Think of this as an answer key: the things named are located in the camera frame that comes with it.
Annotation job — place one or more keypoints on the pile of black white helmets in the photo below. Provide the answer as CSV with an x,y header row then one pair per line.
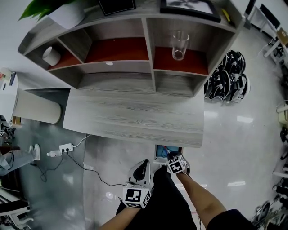
x,y
227,80

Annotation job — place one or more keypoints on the white power strip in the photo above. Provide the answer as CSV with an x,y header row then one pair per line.
x,y
66,148

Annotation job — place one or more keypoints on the white cylindrical cup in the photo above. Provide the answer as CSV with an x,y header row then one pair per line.
x,y
52,56

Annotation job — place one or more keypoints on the black square pen holder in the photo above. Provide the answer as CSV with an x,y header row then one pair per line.
x,y
117,6

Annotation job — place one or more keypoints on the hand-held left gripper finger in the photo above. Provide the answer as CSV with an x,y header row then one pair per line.
x,y
132,174
147,175

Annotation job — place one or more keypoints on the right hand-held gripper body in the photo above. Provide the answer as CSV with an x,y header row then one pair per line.
x,y
177,166

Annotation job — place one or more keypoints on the dark tablet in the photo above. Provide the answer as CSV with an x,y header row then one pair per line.
x,y
12,78

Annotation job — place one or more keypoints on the black picture frame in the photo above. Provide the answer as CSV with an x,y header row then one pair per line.
x,y
191,7

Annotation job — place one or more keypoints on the yellow utility knife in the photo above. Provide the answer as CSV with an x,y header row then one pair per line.
x,y
227,16

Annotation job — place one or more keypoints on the person's right forearm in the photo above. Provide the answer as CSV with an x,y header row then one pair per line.
x,y
200,200

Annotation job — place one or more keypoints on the grey wooden desk hutch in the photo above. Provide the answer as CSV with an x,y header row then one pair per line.
x,y
126,67

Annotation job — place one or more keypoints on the small pink flower vase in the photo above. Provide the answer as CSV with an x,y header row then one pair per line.
x,y
4,73

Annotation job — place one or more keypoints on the grey wood-grain table top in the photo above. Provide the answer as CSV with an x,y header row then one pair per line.
x,y
135,116

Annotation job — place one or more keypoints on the green plant in white pot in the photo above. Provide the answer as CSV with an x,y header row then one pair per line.
x,y
67,15

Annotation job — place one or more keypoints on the tan cardboard box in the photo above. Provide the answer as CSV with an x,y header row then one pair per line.
x,y
283,36

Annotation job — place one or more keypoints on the beige box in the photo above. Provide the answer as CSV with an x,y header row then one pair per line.
x,y
283,114

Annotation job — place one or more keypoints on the clear drinking glass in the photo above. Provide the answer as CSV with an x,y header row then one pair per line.
x,y
180,49

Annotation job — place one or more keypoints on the clear plastic water bottle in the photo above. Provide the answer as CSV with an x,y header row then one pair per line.
x,y
54,153

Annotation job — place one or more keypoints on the person's left forearm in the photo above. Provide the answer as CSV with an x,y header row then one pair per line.
x,y
121,219

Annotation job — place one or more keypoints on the blue notebook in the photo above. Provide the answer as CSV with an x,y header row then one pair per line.
x,y
175,148

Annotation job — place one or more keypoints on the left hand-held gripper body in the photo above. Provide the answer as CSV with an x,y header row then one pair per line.
x,y
135,197

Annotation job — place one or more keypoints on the white wooden desk drawer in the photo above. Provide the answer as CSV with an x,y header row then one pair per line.
x,y
155,153

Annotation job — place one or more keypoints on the red pen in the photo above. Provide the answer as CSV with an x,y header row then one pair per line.
x,y
166,147

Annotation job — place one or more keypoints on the person's black sleeve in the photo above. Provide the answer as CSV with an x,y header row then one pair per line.
x,y
231,221

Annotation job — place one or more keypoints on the small black monitor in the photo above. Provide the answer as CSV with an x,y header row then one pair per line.
x,y
270,15

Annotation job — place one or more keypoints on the white round pedestal table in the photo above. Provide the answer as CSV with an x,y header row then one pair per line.
x,y
33,107

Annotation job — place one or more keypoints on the person's black trousers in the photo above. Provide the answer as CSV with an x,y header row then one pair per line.
x,y
171,202

